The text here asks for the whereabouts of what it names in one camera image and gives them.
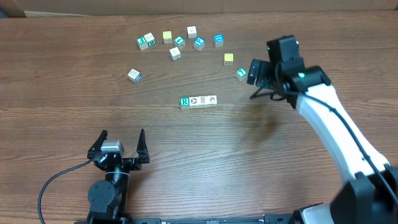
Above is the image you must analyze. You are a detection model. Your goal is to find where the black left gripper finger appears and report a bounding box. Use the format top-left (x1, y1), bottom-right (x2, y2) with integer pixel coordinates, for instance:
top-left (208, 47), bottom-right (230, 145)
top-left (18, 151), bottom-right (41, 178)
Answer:
top-left (87, 129), bottom-right (108, 159)
top-left (136, 129), bottom-right (150, 164)

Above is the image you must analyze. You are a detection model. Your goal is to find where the green top corner block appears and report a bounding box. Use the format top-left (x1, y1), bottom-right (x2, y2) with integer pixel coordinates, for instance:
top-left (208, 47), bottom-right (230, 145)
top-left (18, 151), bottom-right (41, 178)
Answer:
top-left (136, 36), bottom-right (149, 50)

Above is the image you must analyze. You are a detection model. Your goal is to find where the yellow top wooden block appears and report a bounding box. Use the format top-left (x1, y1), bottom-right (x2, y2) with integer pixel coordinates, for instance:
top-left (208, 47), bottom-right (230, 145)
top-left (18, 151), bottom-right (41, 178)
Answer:
top-left (224, 53), bottom-right (234, 65)

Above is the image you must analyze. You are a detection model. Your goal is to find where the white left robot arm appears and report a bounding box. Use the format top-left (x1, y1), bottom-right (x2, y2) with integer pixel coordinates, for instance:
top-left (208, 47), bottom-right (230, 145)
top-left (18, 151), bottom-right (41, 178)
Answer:
top-left (86, 129), bottom-right (150, 223)

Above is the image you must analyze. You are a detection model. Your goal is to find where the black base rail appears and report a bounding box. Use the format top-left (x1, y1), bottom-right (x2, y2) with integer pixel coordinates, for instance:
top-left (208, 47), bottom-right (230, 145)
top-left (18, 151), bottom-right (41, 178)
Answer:
top-left (75, 214), bottom-right (303, 224)

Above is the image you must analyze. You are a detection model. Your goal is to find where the soccer ball wooden block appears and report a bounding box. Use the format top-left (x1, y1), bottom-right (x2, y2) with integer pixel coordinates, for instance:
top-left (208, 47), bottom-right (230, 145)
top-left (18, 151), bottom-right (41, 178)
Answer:
top-left (189, 96), bottom-right (200, 109)

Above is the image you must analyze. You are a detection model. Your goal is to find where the blue top wooden block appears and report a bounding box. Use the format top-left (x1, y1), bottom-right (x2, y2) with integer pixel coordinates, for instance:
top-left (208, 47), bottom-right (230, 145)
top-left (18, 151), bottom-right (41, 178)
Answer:
top-left (213, 34), bottom-right (224, 47)

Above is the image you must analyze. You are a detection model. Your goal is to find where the green 4 wooden block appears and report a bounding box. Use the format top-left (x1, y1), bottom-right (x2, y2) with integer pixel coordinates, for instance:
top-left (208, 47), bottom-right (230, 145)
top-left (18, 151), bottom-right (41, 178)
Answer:
top-left (174, 36), bottom-right (185, 47)

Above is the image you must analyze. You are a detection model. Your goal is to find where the green 7 wooden block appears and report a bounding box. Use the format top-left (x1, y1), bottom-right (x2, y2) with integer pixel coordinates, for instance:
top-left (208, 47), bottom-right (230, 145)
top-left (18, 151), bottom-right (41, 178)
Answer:
top-left (235, 67), bottom-right (248, 82)

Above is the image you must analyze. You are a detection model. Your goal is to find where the white hand picture block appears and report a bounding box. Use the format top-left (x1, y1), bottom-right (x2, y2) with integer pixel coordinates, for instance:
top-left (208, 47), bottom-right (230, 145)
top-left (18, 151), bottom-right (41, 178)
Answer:
top-left (207, 95), bottom-right (218, 107)

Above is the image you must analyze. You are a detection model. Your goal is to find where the green R wooden block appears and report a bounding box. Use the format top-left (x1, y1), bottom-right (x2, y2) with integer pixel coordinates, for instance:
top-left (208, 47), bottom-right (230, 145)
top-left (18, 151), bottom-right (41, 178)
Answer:
top-left (180, 98), bottom-right (190, 110)

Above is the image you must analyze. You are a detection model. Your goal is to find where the white bulb picture block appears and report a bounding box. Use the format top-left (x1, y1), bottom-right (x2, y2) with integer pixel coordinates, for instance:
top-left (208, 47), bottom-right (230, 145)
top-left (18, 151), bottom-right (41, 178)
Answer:
top-left (187, 26), bottom-right (197, 39)

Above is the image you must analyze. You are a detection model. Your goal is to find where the blue P wooden block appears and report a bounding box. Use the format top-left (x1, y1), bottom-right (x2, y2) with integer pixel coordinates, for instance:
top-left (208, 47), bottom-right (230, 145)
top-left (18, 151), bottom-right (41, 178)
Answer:
top-left (193, 37), bottom-right (205, 51)

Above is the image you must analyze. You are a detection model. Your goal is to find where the small yellow top block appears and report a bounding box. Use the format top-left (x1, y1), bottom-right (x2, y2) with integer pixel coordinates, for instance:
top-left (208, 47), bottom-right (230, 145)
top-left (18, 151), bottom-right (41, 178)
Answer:
top-left (162, 30), bottom-right (173, 44)

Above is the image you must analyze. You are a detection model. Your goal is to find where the white X wooden block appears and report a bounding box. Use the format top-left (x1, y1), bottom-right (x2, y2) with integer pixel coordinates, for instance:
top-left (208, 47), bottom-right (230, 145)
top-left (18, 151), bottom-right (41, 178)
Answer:
top-left (169, 47), bottom-right (181, 60)

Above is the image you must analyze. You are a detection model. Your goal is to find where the white block green 2 side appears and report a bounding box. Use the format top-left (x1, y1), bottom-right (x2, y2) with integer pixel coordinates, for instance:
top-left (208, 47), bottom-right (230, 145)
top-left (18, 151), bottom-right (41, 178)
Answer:
top-left (144, 32), bottom-right (156, 47)

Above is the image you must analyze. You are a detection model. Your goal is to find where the white block blue side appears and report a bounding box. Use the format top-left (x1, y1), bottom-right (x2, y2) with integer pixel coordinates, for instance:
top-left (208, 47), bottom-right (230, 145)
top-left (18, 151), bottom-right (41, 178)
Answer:
top-left (127, 68), bottom-right (142, 83)

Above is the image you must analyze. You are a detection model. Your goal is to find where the white red picture block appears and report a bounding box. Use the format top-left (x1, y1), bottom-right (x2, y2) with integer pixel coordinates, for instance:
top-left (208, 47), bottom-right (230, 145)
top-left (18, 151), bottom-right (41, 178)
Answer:
top-left (198, 96), bottom-right (208, 108)

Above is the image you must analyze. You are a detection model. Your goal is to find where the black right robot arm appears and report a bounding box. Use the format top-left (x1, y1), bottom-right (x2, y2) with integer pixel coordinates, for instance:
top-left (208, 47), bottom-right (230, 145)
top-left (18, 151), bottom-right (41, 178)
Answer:
top-left (247, 59), bottom-right (397, 223)

